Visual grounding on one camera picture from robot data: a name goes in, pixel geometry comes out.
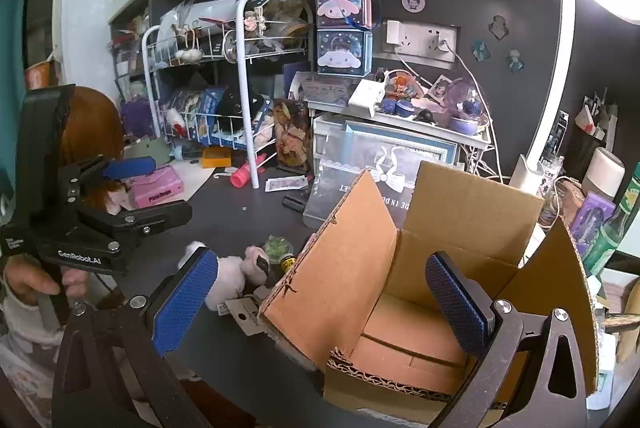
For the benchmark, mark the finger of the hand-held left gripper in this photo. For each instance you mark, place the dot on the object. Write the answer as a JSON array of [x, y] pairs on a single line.
[[150, 215], [132, 167]]

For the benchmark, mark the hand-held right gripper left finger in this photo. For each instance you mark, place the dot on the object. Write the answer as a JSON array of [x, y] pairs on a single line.
[[182, 303]]

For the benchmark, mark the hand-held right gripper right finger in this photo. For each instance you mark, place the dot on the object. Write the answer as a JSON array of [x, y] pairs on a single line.
[[457, 308]]

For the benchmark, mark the white pink plush toy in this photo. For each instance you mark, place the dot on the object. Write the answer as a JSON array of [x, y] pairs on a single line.
[[227, 278]]

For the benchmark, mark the green trinket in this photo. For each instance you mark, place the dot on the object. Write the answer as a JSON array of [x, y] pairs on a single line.
[[277, 247]]

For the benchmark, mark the brown cardboard box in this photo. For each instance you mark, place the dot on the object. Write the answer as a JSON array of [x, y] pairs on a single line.
[[350, 268]]

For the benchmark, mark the person's left forearm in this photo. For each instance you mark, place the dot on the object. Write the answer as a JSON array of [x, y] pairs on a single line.
[[20, 323]]

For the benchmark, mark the person's left hand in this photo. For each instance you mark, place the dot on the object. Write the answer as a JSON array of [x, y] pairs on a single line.
[[27, 280]]

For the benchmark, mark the pink tissue pack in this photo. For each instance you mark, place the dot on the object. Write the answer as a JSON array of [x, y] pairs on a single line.
[[155, 188]]

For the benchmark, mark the purple plush toy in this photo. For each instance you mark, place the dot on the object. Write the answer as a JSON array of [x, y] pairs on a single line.
[[135, 115]]

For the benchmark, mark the orange furry object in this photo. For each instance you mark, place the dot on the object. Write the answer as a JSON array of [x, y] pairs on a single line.
[[95, 122]]

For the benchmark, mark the white paper tag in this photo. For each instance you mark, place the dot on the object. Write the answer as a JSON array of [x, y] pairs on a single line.
[[244, 315]]

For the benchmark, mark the orange card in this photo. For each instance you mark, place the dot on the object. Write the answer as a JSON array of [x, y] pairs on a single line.
[[216, 156]]

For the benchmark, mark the pink plastic bottle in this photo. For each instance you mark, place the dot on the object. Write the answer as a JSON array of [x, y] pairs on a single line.
[[247, 173]]

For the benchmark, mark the small bottle with yellow label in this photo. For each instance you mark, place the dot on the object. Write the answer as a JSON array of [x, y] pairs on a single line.
[[286, 263]]

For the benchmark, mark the printed paper slip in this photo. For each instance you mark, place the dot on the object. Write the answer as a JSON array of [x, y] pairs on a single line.
[[285, 183]]

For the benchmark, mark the small black object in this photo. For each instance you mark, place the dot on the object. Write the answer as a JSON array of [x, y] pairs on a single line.
[[295, 203]]

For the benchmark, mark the clear bow print bag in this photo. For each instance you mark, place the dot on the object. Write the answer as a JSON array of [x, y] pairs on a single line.
[[350, 193]]

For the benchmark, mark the dark illustrated art card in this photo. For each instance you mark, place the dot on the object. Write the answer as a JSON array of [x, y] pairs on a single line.
[[292, 132]]

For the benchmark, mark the purple printed box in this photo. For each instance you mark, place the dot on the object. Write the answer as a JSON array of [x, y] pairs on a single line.
[[592, 213]]

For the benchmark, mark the tan wooden object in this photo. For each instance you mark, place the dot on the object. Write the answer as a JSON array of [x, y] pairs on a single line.
[[625, 308]]

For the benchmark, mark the green glass bottle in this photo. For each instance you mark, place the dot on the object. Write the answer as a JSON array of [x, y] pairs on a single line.
[[612, 228]]

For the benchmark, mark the white thermos bottle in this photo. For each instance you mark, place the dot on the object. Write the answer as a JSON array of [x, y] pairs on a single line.
[[602, 173]]

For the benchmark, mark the white desktop shelf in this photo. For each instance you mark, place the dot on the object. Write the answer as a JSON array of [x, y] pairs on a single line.
[[330, 127]]

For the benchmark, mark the purple snow globe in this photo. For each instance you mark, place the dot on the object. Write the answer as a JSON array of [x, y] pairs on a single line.
[[467, 105]]

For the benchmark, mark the white printed box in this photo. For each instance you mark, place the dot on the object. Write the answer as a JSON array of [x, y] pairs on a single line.
[[320, 88]]

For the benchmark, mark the black pen holder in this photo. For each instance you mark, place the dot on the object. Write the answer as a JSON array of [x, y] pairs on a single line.
[[592, 135]]

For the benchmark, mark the white adapter box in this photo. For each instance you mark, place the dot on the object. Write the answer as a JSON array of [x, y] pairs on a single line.
[[367, 97]]

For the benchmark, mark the orange haired figurine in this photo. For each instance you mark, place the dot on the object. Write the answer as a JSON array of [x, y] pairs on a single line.
[[400, 85]]

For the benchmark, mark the teal character sticker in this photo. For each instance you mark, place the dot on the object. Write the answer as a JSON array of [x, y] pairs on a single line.
[[480, 50], [514, 59]]

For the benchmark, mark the white plug charger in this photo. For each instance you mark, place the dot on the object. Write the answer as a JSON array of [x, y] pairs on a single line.
[[395, 32]]

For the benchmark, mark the dark character sticker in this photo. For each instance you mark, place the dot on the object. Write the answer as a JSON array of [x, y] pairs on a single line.
[[498, 26]]

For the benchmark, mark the white desk lamp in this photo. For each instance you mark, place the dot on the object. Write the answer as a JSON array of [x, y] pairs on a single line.
[[562, 37]]

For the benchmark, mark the round portrait sticker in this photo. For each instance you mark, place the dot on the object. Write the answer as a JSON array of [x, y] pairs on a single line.
[[412, 1]]

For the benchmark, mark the white wall power outlet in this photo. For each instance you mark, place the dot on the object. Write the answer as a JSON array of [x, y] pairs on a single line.
[[430, 37]]

